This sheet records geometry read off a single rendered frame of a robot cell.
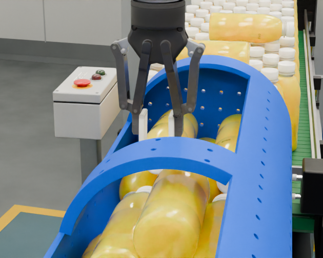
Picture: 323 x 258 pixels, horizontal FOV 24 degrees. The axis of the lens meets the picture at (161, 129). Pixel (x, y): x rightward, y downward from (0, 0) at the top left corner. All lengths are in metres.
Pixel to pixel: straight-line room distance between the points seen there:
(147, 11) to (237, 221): 0.36
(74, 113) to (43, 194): 2.16
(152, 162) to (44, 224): 2.56
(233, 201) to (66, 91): 0.80
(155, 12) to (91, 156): 0.71
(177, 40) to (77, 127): 0.56
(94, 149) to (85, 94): 0.17
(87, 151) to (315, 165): 0.51
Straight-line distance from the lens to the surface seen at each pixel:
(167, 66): 1.04
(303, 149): 1.80
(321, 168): 1.44
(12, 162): 4.08
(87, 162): 1.66
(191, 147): 0.88
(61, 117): 1.55
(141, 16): 1.01
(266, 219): 0.83
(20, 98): 5.15
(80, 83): 1.55
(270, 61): 1.77
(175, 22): 1.01
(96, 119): 1.53
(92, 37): 5.90
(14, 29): 6.16
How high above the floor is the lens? 1.56
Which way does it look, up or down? 20 degrees down
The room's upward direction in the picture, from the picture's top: straight up
